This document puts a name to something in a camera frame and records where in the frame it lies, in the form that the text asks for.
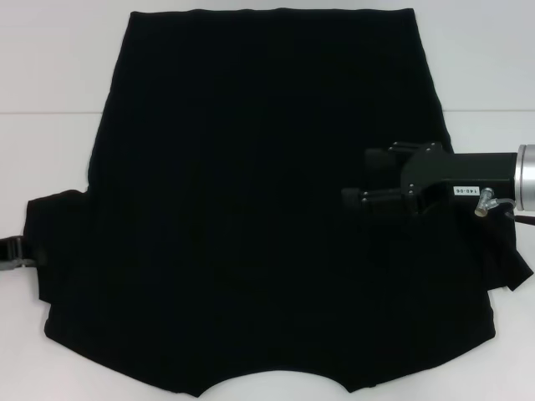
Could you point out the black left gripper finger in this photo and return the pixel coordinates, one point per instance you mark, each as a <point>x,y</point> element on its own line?
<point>18,266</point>
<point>16,250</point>

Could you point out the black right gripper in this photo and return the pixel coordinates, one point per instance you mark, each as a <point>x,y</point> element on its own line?
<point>480,171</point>

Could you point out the black shirt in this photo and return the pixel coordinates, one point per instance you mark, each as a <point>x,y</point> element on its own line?
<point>267,167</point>

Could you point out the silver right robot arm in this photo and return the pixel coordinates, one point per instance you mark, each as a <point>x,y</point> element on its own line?
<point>527,177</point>

